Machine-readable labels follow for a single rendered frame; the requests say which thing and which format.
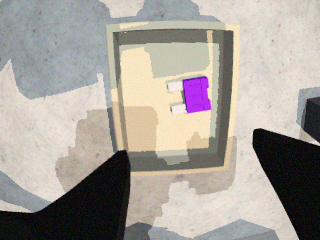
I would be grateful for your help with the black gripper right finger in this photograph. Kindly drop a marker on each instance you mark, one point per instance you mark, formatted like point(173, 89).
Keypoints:
point(293, 167)

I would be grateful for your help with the beige rectangular tray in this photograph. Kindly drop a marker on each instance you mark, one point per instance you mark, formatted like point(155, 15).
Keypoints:
point(142, 59)

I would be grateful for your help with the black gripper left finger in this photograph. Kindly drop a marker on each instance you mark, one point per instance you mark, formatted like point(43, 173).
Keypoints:
point(95, 209)

